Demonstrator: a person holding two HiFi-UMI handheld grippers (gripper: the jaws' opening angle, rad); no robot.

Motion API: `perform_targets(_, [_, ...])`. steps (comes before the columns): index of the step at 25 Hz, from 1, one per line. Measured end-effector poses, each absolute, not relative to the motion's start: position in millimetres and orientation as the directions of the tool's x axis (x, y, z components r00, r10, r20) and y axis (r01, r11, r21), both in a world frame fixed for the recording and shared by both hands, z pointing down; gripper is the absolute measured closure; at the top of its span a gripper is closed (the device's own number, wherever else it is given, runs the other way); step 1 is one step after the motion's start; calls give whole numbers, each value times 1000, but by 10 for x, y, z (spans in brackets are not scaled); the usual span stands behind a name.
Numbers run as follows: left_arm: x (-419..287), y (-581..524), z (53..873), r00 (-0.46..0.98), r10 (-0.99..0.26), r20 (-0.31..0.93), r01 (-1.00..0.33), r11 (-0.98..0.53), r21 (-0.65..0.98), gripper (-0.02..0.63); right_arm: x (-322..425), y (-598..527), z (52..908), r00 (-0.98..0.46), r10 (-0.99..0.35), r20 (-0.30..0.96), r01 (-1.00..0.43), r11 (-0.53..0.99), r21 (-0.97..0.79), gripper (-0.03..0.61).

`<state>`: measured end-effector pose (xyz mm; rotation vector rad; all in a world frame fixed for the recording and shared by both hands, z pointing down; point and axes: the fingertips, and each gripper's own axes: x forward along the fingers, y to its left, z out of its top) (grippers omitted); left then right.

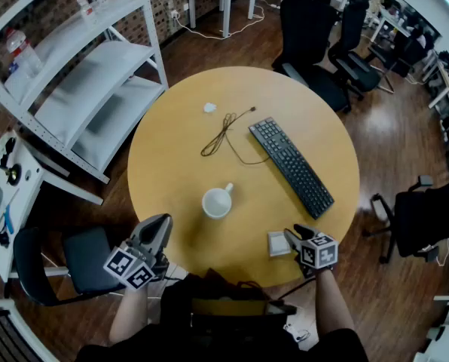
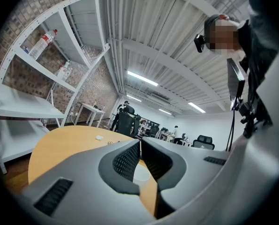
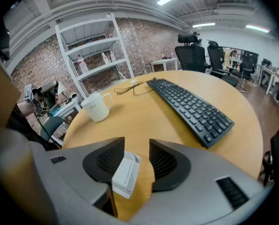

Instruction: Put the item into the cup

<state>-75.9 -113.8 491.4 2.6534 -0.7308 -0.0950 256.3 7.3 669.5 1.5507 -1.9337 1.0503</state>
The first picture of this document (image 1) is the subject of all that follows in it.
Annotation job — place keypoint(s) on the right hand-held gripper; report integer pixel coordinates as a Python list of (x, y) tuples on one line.
[(318, 253)]

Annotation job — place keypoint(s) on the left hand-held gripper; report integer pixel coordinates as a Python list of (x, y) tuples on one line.
[(134, 266)]

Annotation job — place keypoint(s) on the white square item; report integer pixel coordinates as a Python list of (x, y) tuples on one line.
[(278, 243)]

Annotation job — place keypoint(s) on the white cup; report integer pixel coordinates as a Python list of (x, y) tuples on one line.
[(217, 203)]

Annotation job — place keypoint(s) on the person's right forearm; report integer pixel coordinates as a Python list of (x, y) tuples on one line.
[(333, 304)]

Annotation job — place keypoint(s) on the person's left forearm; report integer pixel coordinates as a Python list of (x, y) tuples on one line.
[(129, 315)]

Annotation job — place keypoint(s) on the black padded chair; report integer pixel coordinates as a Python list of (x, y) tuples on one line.
[(85, 258)]

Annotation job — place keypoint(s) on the black keyboard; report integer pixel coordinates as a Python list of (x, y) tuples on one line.
[(290, 166)]

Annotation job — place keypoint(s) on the black mesh office chair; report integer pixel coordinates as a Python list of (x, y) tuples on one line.
[(420, 217)]

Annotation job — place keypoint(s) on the person's black clothing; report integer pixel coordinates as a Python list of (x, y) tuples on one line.
[(224, 338)]

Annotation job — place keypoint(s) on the blue tool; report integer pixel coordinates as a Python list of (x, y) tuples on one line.
[(8, 219)]

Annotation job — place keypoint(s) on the white side desk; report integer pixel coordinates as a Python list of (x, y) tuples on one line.
[(25, 187)]

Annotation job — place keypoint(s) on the black and gold tool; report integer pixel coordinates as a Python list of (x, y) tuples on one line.
[(11, 172)]

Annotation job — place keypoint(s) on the crumpled white paper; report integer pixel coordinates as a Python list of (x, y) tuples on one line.
[(209, 107)]

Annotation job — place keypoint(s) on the white metal shelf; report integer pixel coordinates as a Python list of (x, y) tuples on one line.
[(92, 85)]

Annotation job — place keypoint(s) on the black office chair with armrests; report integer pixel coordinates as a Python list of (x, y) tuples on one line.
[(354, 51)]

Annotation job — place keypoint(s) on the tall black office chair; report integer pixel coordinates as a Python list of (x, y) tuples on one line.
[(307, 32)]

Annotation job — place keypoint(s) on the large clear red-capped bottle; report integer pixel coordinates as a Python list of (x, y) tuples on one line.
[(23, 57)]

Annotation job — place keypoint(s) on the small white red-capped bottle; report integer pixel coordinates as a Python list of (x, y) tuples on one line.
[(86, 9)]

